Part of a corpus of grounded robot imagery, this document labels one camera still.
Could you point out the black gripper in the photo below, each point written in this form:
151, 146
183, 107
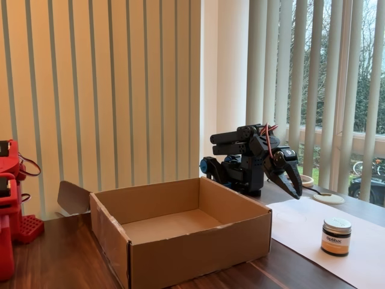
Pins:
278, 172

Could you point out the red leader robot arm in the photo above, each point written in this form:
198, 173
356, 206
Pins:
7, 241

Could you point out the dark parked vehicle outside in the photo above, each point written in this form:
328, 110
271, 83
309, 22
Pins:
355, 186

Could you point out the bicycle outside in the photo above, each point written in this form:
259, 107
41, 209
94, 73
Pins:
358, 166

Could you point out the white paper sheet with circles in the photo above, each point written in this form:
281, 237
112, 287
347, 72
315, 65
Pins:
300, 228

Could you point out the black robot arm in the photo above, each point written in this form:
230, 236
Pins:
234, 141

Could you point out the small jar with silver lid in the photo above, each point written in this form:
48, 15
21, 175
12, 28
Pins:
335, 241

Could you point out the cream vertical window blinds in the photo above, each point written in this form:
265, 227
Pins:
269, 60
81, 90

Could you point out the open brown cardboard box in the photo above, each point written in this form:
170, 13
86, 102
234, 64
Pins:
195, 262

